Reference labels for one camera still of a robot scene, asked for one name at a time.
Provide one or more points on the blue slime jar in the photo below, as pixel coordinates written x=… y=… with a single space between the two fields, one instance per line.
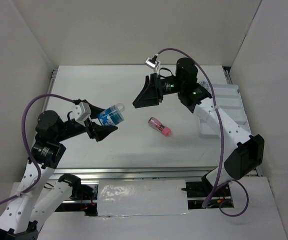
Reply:
x=112 y=116
x=205 y=84

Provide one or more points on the pink capped tube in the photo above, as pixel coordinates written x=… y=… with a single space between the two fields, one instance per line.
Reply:
x=157 y=125

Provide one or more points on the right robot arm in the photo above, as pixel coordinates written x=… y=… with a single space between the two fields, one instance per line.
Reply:
x=240 y=151

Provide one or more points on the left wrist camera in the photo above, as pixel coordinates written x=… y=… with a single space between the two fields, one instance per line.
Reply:
x=81 y=112

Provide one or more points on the white compartment tray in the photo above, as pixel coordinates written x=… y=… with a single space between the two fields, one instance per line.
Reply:
x=229 y=99

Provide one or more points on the white foil sheet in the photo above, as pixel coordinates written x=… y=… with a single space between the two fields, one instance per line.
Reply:
x=117 y=198

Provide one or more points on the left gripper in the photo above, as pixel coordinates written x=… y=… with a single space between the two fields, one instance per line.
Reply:
x=97 y=131

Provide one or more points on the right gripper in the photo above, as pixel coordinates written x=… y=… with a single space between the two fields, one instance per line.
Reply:
x=151 y=94

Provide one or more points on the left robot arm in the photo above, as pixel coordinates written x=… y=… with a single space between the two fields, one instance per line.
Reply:
x=26 y=211

